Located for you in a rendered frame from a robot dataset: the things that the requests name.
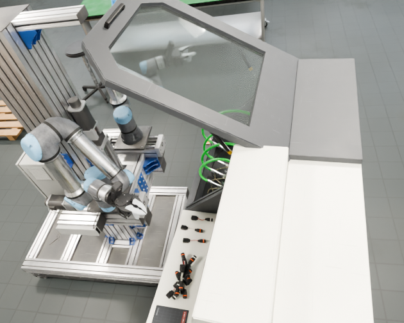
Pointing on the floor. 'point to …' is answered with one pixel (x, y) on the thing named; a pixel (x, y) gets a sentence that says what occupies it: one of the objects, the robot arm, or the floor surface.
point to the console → (245, 240)
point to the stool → (74, 51)
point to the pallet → (1, 121)
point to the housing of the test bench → (324, 203)
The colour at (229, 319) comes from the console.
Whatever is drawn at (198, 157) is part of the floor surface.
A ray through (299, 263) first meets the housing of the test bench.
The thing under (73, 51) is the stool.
